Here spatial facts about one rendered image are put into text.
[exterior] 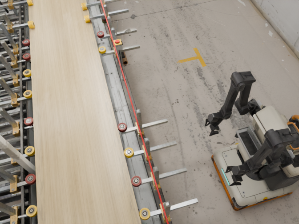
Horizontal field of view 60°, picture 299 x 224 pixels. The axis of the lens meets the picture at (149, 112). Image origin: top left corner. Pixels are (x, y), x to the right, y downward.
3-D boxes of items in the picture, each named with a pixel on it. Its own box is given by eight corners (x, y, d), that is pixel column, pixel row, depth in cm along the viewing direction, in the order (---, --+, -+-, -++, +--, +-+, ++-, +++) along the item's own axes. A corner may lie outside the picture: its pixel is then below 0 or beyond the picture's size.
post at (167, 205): (167, 215, 204) (169, 200, 164) (168, 220, 202) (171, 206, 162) (162, 217, 204) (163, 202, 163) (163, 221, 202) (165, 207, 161)
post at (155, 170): (157, 186, 219) (157, 165, 178) (159, 190, 217) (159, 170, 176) (153, 187, 218) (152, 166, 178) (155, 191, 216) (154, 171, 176)
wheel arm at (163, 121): (166, 120, 242) (166, 118, 238) (167, 123, 240) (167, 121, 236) (121, 132, 236) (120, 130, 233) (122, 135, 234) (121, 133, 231)
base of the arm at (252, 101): (262, 110, 194) (254, 98, 201) (256, 109, 189) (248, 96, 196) (252, 117, 200) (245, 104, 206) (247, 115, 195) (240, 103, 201)
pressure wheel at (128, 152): (126, 162, 219) (124, 157, 209) (124, 153, 223) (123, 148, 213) (135, 160, 219) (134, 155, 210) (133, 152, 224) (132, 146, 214)
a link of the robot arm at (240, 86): (247, 83, 157) (239, 70, 163) (238, 86, 157) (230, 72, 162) (231, 119, 194) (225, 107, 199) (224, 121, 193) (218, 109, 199)
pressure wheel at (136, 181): (135, 191, 205) (135, 187, 195) (130, 184, 209) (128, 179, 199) (144, 186, 208) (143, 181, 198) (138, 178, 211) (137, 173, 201)
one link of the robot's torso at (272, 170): (257, 150, 247) (266, 138, 226) (273, 178, 232) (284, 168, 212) (232, 157, 244) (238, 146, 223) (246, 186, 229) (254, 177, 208)
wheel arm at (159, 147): (175, 142, 227) (175, 140, 223) (176, 145, 225) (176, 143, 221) (127, 155, 221) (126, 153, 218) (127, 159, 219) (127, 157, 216)
